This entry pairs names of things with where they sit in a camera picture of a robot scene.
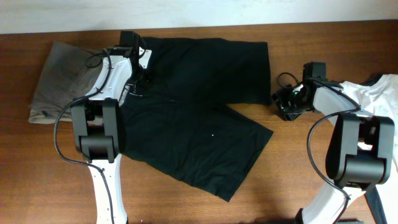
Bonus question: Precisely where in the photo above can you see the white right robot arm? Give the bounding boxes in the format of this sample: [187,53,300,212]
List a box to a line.
[272,79,394,223]

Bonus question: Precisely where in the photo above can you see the white t-shirt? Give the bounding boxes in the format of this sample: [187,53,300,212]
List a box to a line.
[341,74,397,224]

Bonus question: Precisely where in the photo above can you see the folded grey shorts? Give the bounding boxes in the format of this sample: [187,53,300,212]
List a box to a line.
[29,42,102,124]

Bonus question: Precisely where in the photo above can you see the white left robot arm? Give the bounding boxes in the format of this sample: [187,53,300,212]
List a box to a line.
[71,47,152,224]

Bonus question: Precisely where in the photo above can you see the black shorts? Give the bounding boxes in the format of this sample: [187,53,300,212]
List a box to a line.
[121,37,272,201]

